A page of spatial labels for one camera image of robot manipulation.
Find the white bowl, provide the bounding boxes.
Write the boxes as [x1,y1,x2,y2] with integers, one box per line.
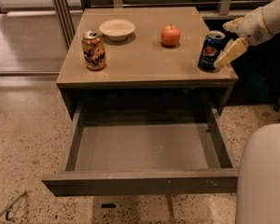
[99,19,135,41]

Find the open grey top drawer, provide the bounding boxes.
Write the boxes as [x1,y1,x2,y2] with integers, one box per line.
[42,105,237,196]

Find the metal window frame rail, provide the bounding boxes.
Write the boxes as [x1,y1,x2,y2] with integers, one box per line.
[51,0,75,49]

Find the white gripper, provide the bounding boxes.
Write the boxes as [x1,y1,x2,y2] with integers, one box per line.
[214,7,273,69]

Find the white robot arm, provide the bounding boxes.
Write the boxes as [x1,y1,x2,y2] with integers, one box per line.
[215,0,280,224]

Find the red apple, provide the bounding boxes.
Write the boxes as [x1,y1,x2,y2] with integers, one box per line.
[161,24,181,47]

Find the blue pepsi can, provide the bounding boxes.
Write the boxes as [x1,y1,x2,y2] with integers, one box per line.
[198,30,226,71]

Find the gold crumpled drink can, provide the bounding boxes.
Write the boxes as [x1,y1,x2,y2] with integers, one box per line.
[81,30,106,71]

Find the metal rod on floor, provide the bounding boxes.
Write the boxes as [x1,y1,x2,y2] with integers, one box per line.
[0,191,26,221]

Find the grey cabinet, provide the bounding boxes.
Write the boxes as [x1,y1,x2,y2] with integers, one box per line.
[57,7,238,115]

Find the small black floor object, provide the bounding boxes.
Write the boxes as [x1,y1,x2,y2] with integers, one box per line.
[101,203,116,209]

